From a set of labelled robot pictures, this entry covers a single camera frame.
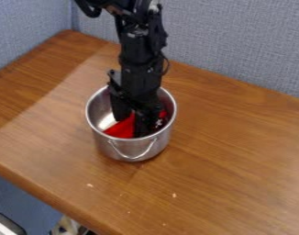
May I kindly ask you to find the grey device under table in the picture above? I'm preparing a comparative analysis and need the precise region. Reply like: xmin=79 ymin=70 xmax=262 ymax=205
xmin=0 ymin=214 xmax=27 ymax=235

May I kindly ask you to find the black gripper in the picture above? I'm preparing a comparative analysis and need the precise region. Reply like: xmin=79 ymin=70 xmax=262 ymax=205
xmin=108 ymin=58 xmax=165 ymax=138

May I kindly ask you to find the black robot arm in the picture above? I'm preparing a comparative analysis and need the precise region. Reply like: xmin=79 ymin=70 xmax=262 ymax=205
xmin=75 ymin=0 xmax=169 ymax=139

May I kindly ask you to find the stainless steel pot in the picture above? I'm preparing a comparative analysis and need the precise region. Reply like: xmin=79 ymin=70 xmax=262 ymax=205
xmin=84 ymin=86 xmax=177 ymax=162

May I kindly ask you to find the red rectangular block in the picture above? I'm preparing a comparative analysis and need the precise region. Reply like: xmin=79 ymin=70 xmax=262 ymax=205
xmin=103 ymin=110 xmax=168 ymax=139

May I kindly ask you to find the white object under table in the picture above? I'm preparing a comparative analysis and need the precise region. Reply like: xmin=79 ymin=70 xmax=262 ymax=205
xmin=48 ymin=216 xmax=88 ymax=235

